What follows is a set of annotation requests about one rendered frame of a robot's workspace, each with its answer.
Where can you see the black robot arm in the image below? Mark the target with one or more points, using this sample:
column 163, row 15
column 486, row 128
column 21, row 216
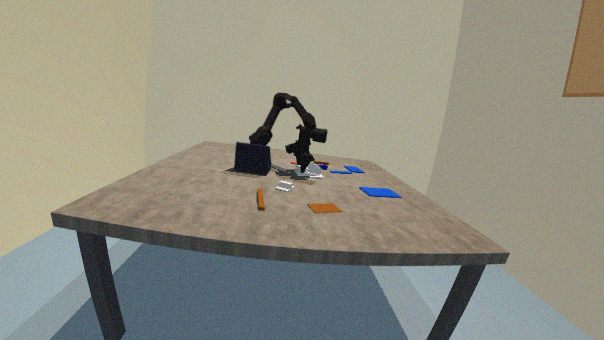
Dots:
column 263, row 135

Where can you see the blue flat square plate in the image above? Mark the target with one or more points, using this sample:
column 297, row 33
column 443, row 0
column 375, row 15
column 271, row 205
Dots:
column 380, row 192

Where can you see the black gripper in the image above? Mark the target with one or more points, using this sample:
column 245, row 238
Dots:
column 303, row 157

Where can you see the blue flat rectangular plate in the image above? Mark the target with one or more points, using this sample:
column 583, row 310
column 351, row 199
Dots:
column 354, row 169

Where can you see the orange long flat bar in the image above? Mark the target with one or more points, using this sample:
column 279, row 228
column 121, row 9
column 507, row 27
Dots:
column 260, row 199

